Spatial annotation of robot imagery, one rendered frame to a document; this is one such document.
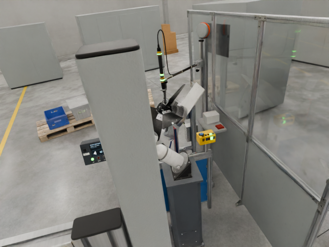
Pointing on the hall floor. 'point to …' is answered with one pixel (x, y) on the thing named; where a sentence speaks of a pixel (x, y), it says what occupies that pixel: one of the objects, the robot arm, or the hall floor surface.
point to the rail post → (209, 182)
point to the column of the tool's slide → (204, 79)
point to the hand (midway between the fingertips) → (150, 134)
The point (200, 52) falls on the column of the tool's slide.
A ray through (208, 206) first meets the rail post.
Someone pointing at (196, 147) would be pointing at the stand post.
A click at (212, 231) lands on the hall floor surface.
